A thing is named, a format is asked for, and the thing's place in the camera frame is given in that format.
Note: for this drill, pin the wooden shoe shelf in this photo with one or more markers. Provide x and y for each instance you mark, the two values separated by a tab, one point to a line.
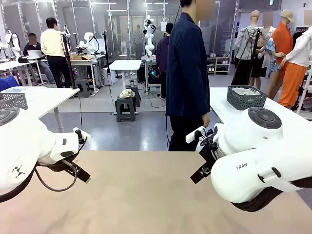
219	65

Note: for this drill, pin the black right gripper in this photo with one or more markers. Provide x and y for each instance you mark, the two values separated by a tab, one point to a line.
209	154

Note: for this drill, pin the metal tumbler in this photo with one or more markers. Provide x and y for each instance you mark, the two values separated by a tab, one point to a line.
132	84

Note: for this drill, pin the white office desk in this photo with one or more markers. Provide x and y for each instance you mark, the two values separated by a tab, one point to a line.
14	64
83	62

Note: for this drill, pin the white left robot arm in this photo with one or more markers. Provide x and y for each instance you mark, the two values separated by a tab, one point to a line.
24	141

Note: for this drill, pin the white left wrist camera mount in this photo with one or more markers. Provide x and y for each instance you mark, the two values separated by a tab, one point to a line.
87	136

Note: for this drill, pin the person in navy jacket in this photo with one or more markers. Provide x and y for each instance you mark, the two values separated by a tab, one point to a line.
185	73

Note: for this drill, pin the mannequin in grey shirt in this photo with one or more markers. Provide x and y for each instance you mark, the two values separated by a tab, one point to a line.
246	41

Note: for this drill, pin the clear storage box blue lid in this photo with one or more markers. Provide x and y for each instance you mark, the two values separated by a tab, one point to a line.
17	89

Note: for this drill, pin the white standing desk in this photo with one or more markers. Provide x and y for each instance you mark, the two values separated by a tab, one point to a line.
125	64

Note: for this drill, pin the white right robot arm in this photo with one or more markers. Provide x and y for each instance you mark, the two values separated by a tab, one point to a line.
243	165

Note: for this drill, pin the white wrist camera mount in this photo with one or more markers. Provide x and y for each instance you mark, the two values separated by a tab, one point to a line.
87	136
192	136

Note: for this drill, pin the grey plastic stool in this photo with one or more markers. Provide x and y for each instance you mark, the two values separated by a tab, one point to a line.
125	107
83	85
137	95

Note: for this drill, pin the blue fabric object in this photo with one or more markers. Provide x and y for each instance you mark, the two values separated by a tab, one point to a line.
8	84

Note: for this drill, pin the person in cream sweater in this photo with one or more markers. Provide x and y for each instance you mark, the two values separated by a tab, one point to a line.
52	44

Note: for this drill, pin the person in purple hoodie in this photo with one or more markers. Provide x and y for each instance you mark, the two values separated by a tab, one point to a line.
162	48

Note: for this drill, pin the mannequin in orange jacket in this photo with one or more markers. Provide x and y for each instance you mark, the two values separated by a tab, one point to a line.
282	41

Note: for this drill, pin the black camera tripod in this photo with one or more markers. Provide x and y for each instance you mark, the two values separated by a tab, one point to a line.
68	61
253	48
106	48

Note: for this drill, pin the open cardboard box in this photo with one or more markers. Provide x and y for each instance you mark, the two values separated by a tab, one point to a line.
80	57

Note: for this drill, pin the figure in blue floral dress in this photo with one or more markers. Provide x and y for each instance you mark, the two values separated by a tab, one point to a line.
273	48

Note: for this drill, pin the person's right forearm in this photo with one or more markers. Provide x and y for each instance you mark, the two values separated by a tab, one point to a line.
203	104

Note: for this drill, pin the beige cloth bundle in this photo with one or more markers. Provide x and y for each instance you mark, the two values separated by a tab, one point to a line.
126	93

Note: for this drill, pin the grey plastic mesh basket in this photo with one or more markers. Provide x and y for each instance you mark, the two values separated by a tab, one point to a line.
246	102
13	101

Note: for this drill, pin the person's right hand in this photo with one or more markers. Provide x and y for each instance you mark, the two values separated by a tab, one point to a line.
206	120

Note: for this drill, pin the silver laptop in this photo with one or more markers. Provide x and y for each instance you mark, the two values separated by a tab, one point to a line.
35	54

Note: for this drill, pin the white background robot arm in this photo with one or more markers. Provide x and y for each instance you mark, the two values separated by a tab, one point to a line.
148	41
90	41
13	41

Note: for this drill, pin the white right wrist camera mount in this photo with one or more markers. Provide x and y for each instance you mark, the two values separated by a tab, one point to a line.
192	136

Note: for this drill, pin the black bag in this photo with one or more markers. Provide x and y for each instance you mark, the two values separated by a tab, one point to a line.
23	59

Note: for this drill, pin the seated person in black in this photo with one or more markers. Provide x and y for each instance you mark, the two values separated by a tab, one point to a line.
30	47

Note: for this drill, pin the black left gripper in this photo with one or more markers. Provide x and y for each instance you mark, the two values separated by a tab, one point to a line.
53	167

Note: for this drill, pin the mannequin white top orange trousers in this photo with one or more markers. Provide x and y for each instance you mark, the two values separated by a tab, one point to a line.
297	53

